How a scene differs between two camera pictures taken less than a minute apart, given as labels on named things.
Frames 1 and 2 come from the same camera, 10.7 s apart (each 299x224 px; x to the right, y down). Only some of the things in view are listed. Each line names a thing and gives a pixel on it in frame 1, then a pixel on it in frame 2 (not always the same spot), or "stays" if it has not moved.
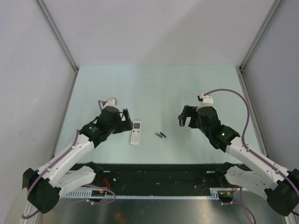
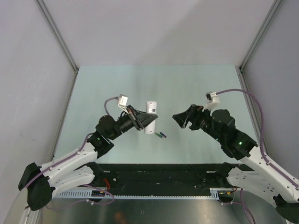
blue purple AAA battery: x=163 y=135 stays
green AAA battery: x=157 y=134 stays
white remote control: x=135 y=133 → x=151 y=108
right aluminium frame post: x=239 y=68 stays
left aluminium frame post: x=59 y=38 stays
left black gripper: x=124 y=125 → x=139 y=119
